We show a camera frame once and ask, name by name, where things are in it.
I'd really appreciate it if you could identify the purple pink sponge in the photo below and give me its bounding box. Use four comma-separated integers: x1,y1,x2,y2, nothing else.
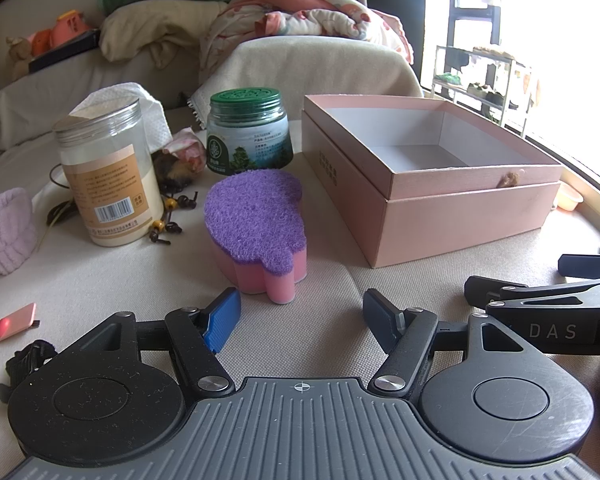
204,169,308,304

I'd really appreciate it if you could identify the brown furry plush toy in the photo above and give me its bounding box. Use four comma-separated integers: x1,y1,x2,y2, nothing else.
151,152,204,195

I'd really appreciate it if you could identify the white paper towel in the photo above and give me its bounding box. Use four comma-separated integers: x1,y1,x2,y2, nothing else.
69,82,172,153

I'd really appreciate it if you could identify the lilac fluffy headband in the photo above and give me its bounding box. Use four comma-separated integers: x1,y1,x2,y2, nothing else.
0,188,38,275

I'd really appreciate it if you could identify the white table cloth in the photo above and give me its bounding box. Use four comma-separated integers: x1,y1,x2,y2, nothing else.
0,104,600,480

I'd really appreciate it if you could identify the pink cardboard box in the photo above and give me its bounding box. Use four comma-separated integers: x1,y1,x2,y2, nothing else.
301,94,562,268

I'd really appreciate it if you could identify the pink small rectangular case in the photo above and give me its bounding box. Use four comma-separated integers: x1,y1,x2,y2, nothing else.
0,302,40,342

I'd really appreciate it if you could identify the clear jar orange label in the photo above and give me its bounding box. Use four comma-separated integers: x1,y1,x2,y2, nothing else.
53,101,163,247

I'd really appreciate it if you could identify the metal shoe rack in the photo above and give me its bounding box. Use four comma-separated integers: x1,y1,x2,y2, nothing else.
431,46,538,136

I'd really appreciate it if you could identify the green lid jar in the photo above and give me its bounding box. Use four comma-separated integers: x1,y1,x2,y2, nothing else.
207,87,294,176

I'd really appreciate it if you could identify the beige sofa cover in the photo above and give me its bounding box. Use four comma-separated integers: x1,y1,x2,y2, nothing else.
0,36,422,154

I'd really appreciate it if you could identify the cream pillow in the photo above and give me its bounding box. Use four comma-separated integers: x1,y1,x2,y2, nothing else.
99,0,227,70

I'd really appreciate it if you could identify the orange plush toy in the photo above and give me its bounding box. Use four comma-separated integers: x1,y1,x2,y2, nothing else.
28,10,93,58

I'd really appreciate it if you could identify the pink floral blanket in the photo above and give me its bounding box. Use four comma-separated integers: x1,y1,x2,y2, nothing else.
199,0,414,80

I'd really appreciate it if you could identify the beaded cord bracelet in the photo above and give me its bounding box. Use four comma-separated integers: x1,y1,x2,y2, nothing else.
147,190,200,246

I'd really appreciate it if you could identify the brown cord loop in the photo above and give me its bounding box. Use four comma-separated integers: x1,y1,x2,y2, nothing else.
35,161,81,254

